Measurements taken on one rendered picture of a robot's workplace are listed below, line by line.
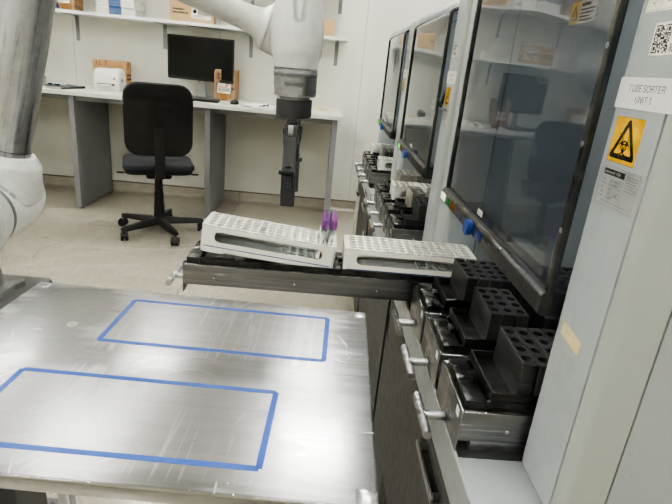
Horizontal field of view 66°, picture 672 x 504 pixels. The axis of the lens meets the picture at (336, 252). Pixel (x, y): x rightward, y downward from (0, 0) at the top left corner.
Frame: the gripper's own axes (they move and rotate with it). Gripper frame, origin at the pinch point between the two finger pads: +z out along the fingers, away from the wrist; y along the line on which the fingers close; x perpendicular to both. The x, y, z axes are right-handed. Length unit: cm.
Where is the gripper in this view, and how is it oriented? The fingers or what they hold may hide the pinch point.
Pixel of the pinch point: (289, 192)
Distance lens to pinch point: 115.7
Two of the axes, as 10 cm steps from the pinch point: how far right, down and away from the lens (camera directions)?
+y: 0.1, 3.5, -9.4
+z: -0.8, 9.4, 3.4
